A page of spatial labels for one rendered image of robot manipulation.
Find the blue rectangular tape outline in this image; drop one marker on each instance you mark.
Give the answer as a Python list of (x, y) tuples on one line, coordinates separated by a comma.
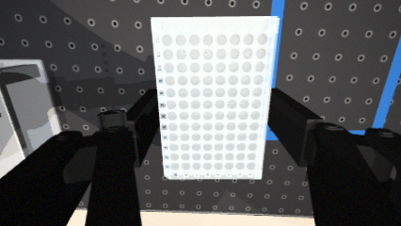
[(387, 94)]

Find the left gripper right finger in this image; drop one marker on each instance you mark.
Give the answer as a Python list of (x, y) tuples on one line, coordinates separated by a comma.
[(345, 191)]

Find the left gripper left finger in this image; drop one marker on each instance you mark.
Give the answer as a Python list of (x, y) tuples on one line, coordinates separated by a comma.
[(34, 193)]

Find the dark grey perforated plate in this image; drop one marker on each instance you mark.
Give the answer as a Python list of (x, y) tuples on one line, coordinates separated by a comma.
[(334, 58)]

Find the white well plate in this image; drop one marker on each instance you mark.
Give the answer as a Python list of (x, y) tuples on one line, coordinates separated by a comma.
[(221, 134)]

